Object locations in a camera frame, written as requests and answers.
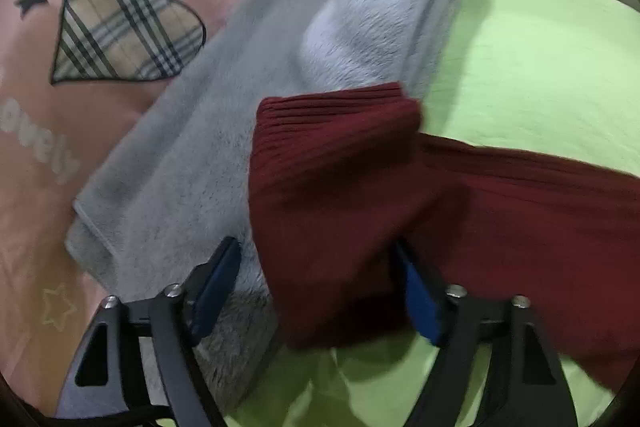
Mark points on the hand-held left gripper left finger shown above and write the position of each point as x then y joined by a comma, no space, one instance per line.
218,279

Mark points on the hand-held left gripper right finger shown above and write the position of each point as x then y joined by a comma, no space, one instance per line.
422,307

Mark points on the dark red ribbed sweater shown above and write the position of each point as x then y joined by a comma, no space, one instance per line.
350,207

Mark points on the grey fleece cloth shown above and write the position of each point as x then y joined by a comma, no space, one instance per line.
210,142

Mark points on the pink quilt with plaid hearts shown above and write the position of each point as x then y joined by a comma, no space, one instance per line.
45,117

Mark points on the light green bed sheet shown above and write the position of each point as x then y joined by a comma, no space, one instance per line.
540,72

